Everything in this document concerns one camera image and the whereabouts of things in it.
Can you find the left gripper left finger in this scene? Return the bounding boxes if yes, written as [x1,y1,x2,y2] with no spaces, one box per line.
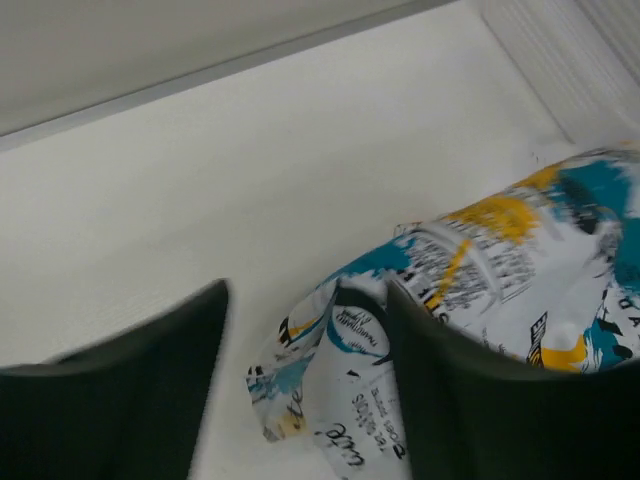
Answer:
[1,280,230,479]

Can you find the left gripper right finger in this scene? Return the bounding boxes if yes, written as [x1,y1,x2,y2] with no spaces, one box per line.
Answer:
[385,282,639,479]

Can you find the colourful printed shorts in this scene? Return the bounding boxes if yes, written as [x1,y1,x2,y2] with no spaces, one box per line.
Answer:
[246,147,639,479]

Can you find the aluminium table edge rail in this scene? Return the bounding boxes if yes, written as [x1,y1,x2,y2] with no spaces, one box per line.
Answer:
[1,1,444,152]

